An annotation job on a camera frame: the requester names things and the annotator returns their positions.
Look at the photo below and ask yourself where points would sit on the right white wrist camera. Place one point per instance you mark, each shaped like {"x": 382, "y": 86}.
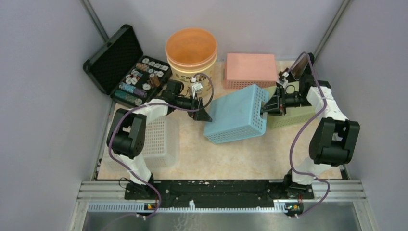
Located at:
{"x": 282, "y": 79}

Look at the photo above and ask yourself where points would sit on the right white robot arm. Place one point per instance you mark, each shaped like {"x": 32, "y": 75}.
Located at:
{"x": 334, "y": 140}

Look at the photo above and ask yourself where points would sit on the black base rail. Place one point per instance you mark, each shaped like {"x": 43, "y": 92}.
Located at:
{"x": 218, "y": 193}

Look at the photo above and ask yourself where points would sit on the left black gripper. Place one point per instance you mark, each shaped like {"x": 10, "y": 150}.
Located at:
{"x": 201, "y": 114}

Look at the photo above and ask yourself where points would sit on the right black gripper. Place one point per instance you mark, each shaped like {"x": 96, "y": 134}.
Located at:
{"x": 272, "y": 107}

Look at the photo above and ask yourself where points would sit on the black case with parts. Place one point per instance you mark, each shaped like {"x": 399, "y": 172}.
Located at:
{"x": 122, "y": 71}

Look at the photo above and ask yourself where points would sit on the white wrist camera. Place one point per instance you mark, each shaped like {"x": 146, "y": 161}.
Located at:
{"x": 282, "y": 79}
{"x": 196, "y": 87}

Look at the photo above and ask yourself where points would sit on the white perforated plastic basket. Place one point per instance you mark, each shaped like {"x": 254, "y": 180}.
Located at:
{"x": 161, "y": 148}

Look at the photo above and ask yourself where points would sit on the green plastic basket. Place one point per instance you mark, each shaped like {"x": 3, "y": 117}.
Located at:
{"x": 293, "y": 116}

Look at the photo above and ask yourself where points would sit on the blue plastic basket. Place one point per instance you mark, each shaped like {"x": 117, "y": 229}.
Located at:
{"x": 237, "y": 116}

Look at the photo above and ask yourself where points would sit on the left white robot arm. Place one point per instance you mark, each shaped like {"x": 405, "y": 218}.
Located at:
{"x": 126, "y": 137}

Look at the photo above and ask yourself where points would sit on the black and brown stand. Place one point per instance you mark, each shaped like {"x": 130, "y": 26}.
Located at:
{"x": 299, "y": 68}

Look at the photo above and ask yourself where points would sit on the pink plastic basket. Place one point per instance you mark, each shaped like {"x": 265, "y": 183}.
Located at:
{"x": 244, "y": 69}

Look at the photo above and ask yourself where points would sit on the white slotted cable duct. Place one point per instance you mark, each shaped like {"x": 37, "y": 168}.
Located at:
{"x": 139, "y": 207}

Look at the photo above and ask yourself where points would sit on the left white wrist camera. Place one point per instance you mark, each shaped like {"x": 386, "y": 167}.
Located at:
{"x": 196, "y": 87}

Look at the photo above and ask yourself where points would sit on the orange capybara bucket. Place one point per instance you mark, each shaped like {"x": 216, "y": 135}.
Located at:
{"x": 192, "y": 53}

